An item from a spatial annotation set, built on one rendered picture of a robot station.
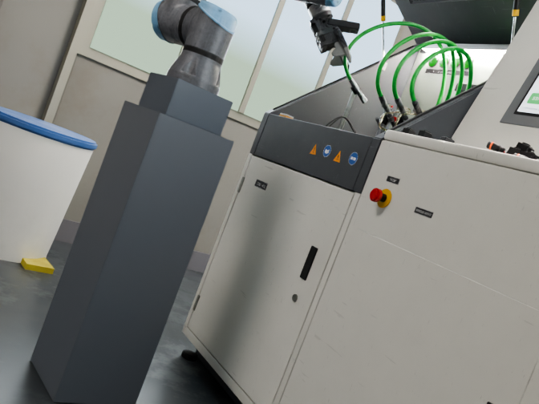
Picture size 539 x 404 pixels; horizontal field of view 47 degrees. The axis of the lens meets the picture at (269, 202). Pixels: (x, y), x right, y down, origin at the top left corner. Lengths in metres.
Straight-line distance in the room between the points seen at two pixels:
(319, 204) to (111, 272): 0.63
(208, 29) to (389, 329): 0.91
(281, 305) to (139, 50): 1.93
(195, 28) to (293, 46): 2.20
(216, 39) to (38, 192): 1.31
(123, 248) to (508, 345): 0.94
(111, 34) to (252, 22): 0.85
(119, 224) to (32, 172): 1.16
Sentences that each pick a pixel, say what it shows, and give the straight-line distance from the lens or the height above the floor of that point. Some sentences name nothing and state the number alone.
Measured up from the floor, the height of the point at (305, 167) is 0.81.
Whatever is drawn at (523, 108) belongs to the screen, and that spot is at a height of 1.16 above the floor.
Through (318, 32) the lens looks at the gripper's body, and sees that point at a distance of 2.22.
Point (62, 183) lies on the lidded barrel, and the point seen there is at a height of 0.38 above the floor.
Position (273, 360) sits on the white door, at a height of 0.25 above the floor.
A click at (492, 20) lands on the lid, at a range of 2.33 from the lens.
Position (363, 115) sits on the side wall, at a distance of 2.49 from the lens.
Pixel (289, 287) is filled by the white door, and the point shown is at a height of 0.46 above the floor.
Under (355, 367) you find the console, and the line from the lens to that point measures 1.58.
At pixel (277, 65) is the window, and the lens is 3.84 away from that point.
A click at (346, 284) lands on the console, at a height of 0.55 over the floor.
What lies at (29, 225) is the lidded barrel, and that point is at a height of 0.17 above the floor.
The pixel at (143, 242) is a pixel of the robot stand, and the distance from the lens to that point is 1.66.
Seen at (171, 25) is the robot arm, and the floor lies 1.04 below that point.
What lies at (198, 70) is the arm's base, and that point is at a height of 0.94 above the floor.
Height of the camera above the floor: 0.77
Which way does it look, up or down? 3 degrees down
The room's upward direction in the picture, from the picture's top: 21 degrees clockwise
